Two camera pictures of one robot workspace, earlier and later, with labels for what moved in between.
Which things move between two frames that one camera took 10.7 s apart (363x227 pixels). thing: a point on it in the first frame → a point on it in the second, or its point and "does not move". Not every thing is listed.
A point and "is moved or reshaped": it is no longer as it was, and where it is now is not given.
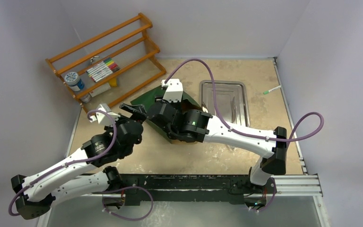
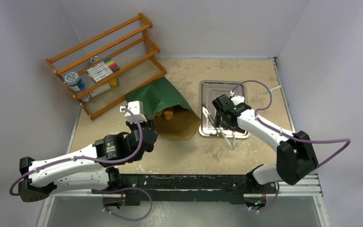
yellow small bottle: (113, 82) does not move
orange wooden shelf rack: (103, 71) does not move
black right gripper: (156, 110) → (220, 115)
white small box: (99, 90) does not move
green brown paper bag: (162, 132) is moved or reshaped
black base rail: (137, 188) does not move
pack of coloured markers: (106, 68) does not move
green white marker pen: (267, 92) does not move
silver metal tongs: (233, 110) is moved or reshaped
